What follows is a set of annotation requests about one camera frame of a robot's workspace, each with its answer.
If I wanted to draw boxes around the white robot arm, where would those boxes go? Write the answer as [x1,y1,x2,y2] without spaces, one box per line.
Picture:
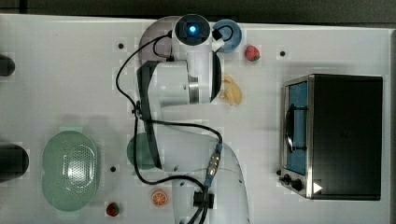
[136,14,250,224]

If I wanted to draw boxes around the dark green round cup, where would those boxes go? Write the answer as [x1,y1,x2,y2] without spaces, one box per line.
[127,133,155,170]

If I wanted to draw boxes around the red strawberry toy top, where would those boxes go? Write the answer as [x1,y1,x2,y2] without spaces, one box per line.
[245,45,261,62]

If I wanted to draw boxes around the blue bowl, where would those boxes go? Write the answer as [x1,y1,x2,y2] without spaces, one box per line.
[212,20,242,53]

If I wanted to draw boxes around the orange slice toy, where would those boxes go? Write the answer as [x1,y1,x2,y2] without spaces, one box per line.
[151,189,168,207]

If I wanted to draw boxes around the steel toaster oven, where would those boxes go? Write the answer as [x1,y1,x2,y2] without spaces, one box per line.
[276,74,383,201]

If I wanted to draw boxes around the green perforated colander bowl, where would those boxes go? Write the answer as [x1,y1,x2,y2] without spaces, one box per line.
[42,131,98,212]

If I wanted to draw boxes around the black cylinder lower left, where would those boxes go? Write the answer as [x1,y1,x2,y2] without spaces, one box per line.
[0,144,29,183]

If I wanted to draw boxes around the black cylinder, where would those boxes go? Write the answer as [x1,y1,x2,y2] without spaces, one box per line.
[0,55,15,77]
[0,144,29,183]

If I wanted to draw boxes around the black cylinder upper left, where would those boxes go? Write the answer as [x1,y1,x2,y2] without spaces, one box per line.
[0,55,15,77]

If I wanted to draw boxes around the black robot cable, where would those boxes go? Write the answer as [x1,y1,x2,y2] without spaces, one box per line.
[115,24,234,224]

